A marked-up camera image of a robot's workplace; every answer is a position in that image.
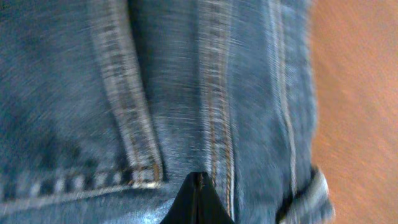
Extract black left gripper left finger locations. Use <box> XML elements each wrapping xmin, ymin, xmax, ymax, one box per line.
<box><xmin>160</xmin><ymin>172</ymin><xmax>199</xmax><ymax>224</ymax></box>

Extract dark blue jeans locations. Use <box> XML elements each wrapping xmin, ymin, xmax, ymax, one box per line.
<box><xmin>1</xmin><ymin>0</ymin><xmax>335</xmax><ymax>223</ymax></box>

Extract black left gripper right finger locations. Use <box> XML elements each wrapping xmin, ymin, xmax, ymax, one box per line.
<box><xmin>196</xmin><ymin>172</ymin><xmax>234</xmax><ymax>224</ymax></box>

